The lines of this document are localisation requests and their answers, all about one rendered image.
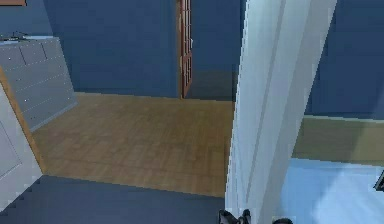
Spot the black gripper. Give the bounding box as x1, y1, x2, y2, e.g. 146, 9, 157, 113
217, 208, 253, 224

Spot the white panelled room door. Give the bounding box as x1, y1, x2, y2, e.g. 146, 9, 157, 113
224, 0, 338, 224

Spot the brown glazed room door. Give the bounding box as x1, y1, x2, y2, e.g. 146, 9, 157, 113
176, 0, 194, 100

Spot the grey chest of drawers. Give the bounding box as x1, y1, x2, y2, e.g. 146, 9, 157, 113
0, 35, 80, 133

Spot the brown framed wall picture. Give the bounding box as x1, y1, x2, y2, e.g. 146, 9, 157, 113
0, 0, 27, 7

